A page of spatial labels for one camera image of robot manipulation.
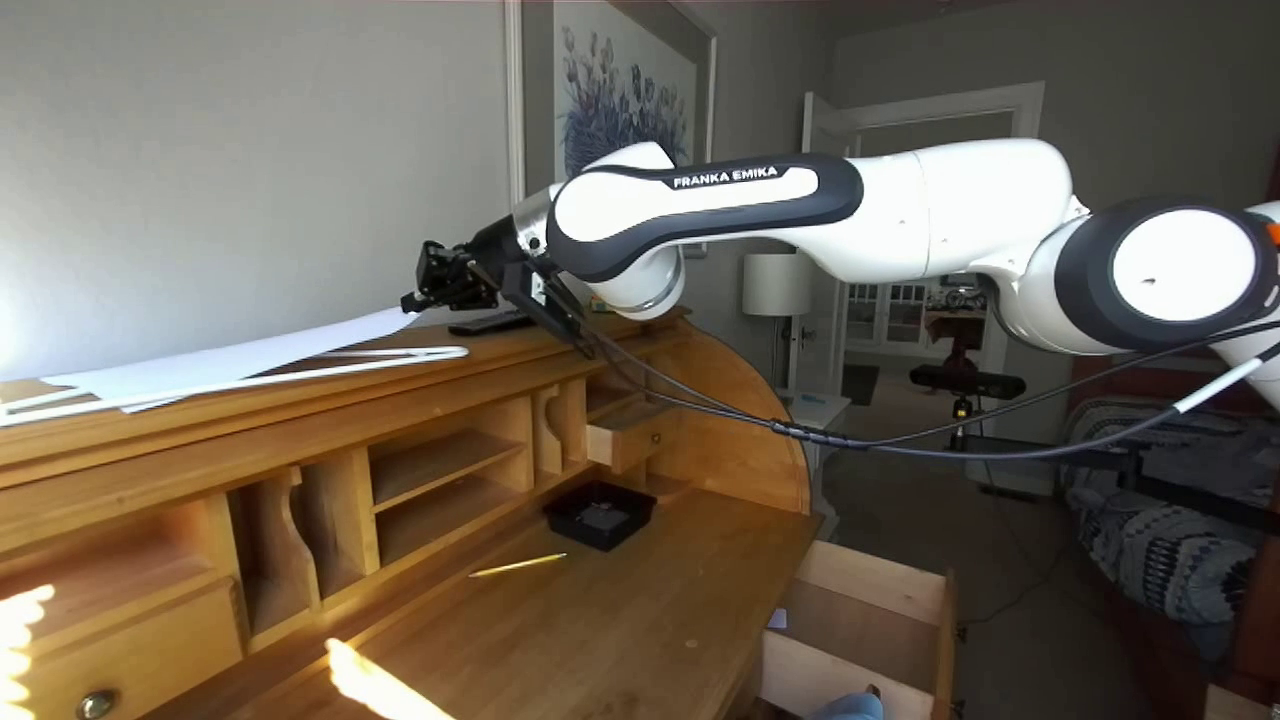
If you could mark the black tripod camera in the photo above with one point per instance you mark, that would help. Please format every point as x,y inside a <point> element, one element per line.
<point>967,383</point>

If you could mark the small inner desk drawer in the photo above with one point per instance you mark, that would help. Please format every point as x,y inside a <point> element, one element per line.
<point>626,433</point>

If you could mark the desk drawer with metal knob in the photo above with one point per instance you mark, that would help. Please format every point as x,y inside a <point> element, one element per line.
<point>135,655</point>

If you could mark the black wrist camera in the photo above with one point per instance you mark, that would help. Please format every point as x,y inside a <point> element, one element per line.
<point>551,306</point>

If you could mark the large open wooden drawer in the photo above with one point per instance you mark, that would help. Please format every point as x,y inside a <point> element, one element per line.
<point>865,621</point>

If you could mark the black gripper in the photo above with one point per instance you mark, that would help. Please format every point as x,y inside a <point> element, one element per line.
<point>498,265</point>

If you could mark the brown wooden bed frame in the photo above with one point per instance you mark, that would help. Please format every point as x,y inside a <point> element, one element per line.
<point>1134,383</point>

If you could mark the black metal bar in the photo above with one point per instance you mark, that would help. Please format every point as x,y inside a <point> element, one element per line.
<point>1134,477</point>

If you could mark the black plastic tray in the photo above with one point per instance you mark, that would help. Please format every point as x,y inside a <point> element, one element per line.
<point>600,519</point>

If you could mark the light blue cloth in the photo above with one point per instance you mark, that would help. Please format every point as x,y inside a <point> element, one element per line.
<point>851,700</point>

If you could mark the framed blue flower picture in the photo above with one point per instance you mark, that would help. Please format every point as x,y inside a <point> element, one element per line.
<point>626,81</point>

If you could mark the wooden roll-top desk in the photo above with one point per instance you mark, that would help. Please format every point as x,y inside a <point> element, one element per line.
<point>600,627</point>

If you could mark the white glass door cabinet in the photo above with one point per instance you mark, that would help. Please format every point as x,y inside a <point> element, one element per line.
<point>891,319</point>

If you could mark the white paper sheet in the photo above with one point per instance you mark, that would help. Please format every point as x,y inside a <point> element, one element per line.
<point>243,360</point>

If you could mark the yellow pencil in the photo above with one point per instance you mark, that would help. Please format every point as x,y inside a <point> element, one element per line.
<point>521,566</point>

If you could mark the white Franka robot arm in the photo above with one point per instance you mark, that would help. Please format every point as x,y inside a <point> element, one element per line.
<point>935,214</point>

